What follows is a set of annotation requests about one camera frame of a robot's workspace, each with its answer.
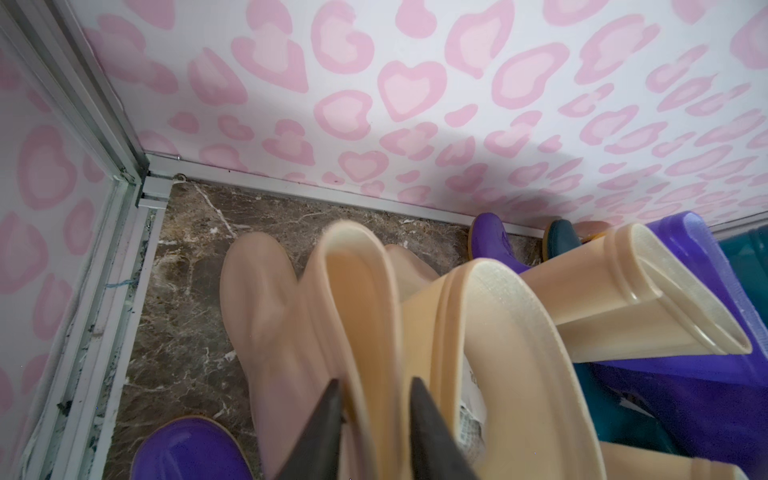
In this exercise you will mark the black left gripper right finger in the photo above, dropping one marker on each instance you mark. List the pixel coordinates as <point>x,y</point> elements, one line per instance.
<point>434,453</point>

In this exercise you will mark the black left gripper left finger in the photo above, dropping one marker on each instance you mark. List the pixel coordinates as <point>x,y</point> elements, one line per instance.
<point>317,451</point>

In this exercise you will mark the dark green rain boot front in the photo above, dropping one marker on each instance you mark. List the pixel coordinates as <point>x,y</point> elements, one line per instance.
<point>620,419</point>

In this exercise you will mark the dark green rain boot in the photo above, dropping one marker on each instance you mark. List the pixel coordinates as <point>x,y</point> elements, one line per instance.
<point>620,419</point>
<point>559,237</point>

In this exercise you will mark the purple rain boot lying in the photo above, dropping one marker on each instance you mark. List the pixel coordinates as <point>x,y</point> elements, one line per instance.
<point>714,407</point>

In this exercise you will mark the aluminium corner frame post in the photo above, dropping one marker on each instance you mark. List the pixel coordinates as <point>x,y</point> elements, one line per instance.
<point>76,246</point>

